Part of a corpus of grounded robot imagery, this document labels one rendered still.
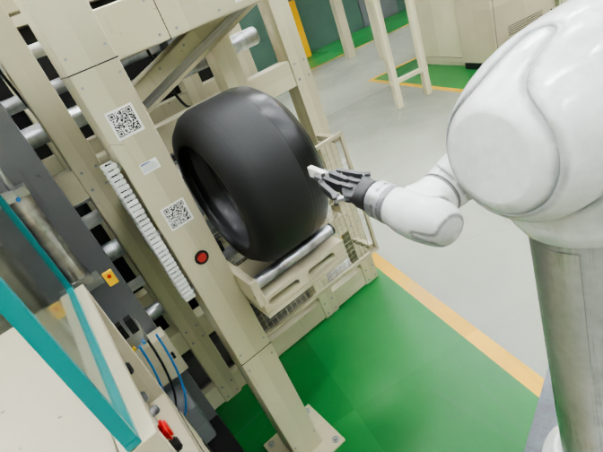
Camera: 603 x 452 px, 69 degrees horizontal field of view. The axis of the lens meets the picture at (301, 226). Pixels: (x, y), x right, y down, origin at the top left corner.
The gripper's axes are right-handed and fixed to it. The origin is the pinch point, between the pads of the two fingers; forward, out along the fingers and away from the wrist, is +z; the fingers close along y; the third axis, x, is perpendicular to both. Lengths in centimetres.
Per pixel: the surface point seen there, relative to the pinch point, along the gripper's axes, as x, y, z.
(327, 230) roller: 34.4, -8.8, 17.5
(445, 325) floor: 126, -56, 9
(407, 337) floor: 127, -39, 19
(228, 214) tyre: 31, 9, 55
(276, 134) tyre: -7.5, -0.9, 16.7
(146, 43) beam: -33, 8, 62
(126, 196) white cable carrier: -6, 41, 34
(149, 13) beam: -40, 3, 63
